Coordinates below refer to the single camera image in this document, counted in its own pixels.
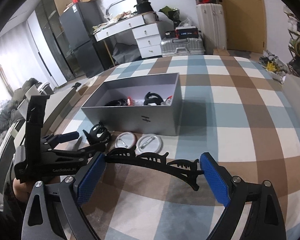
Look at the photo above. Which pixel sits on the black refrigerator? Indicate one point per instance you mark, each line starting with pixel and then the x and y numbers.
pixel 78 22

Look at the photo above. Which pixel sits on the grey open cardboard box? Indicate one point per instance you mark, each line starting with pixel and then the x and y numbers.
pixel 108 104

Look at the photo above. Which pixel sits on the white upright suitcase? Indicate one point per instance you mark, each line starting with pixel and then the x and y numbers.
pixel 212 25

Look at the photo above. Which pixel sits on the long black hair claw clip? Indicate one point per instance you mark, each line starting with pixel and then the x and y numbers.
pixel 153 161

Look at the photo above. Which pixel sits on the person's left hand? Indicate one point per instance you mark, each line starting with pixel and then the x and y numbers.
pixel 22 191

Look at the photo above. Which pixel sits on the shoe rack with shoes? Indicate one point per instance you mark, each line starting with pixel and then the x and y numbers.
pixel 294 43

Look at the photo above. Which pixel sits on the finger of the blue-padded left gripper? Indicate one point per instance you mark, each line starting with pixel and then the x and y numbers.
pixel 56 139
pixel 86 152

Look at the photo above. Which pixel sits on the white round pin badge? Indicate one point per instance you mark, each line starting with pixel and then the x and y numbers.
pixel 125 140
pixel 149 143

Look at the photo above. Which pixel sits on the black round claw hair clip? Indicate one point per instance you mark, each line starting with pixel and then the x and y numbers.
pixel 98 134

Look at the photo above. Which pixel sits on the black red box on suitcase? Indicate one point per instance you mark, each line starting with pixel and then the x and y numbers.
pixel 186 32

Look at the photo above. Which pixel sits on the red and clear hair clip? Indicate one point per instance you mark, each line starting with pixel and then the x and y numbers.
pixel 168 101

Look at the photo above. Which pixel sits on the small red hair clip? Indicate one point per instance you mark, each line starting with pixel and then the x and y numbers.
pixel 130 102

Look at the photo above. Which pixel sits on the checkered bed blanket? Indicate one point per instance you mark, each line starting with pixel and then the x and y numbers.
pixel 232 109

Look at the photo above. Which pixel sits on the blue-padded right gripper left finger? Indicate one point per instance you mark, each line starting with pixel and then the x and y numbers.
pixel 41 220

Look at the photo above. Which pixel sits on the wooden door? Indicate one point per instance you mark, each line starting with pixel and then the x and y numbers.
pixel 245 24

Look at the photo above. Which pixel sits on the flower bouquet dark wrapping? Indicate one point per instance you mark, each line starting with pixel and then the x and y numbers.
pixel 173 14

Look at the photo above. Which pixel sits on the silver suitcase lying flat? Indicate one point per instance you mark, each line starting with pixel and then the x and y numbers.
pixel 182 47

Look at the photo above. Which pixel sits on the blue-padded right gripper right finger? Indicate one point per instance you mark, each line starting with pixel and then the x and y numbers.
pixel 265 219

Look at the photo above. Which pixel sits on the black claw clip in box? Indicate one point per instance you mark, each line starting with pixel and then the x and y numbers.
pixel 152 98

